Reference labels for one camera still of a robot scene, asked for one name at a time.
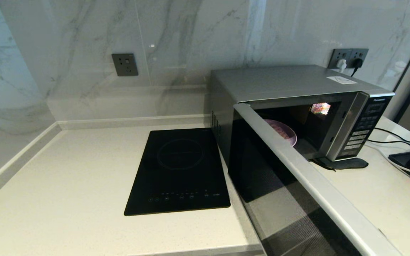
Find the purple plate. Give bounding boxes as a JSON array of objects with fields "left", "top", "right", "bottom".
[{"left": 264, "top": 119, "right": 298, "bottom": 147}]

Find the dark glass microwave door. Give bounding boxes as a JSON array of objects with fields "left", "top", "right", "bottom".
[{"left": 228, "top": 103, "right": 402, "bottom": 256}]

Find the white paper sheet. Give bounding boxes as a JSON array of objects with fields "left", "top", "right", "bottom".
[{"left": 326, "top": 76, "right": 358, "bottom": 85}]

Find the black pad under microwave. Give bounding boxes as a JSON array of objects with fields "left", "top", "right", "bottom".
[{"left": 312, "top": 158, "right": 369, "bottom": 170}]

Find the black induction cooktop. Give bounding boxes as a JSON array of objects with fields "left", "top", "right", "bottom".
[{"left": 124, "top": 128, "right": 231, "bottom": 216}]

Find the black power plug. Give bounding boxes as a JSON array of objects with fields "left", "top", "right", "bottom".
[{"left": 350, "top": 58, "right": 363, "bottom": 77}]

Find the black flat appliance base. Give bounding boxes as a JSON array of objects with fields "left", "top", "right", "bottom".
[{"left": 389, "top": 151, "right": 410, "bottom": 167}]

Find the grey single wall socket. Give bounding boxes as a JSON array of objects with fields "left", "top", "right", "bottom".
[{"left": 112, "top": 53, "right": 138, "bottom": 77}]

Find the grey double wall socket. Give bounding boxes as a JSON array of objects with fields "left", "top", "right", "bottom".
[{"left": 328, "top": 48, "right": 369, "bottom": 70}]

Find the thin black power cable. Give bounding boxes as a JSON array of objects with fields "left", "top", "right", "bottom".
[
  {"left": 366, "top": 139, "right": 410, "bottom": 151},
  {"left": 373, "top": 127, "right": 410, "bottom": 145}
]

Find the white power cable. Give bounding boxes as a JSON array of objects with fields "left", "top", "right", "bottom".
[{"left": 367, "top": 144, "right": 410, "bottom": 192}]

